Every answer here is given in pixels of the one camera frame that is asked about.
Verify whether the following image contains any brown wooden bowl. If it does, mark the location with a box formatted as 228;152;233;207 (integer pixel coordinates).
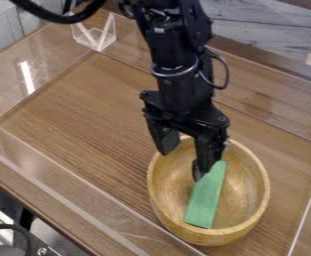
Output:
148;136;270;246

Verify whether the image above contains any green rectangular block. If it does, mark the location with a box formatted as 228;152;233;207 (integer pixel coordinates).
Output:
185;160;228;229

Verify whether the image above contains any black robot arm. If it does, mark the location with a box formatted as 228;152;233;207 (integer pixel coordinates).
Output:
120;0;230;179

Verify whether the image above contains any black cable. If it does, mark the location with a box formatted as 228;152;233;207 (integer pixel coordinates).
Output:
10;0;109;25

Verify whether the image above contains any black table leg bracket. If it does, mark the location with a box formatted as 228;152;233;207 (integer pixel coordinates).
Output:
0;212;62;256

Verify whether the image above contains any clear acrylic corner bracket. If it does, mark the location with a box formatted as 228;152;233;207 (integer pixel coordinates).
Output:
71;13;117;52

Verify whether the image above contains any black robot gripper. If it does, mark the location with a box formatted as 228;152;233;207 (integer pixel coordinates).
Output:
141;66;230;181

